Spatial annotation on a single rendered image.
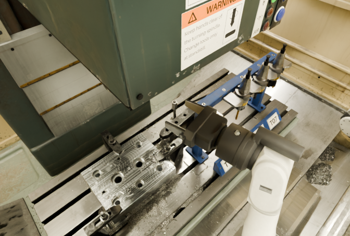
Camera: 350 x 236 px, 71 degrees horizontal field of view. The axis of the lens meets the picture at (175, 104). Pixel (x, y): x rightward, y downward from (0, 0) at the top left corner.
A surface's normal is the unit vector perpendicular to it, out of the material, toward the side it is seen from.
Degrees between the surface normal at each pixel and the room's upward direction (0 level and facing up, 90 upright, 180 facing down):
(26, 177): 0
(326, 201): 17
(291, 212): 8
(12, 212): 24
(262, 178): 64
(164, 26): 90
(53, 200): 0
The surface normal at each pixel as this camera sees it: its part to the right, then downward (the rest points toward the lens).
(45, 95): 0.66, 0.55
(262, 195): -0.54, 0.23
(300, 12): -0.75, 0.49
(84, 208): 0.00, -0.68
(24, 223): 0.29, -0.82
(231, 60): -0.31, -0.41
